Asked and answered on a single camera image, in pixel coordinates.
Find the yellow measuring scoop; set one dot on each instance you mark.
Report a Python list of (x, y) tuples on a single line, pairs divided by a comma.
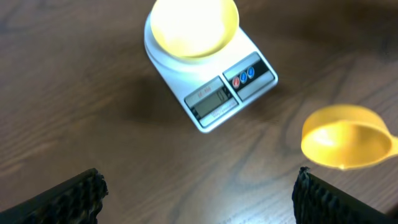
[(347, 137)]

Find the white digital kitchen scale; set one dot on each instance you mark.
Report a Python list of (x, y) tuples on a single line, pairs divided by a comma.
[(213, 89)]

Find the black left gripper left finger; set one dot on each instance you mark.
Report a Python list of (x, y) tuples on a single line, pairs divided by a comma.
[(77, 200)]

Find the yellow plastic bowl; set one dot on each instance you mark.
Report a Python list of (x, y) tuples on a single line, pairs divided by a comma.
[(194, 28)]

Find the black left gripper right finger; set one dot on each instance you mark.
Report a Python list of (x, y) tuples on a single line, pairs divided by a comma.
[(317, 202)]

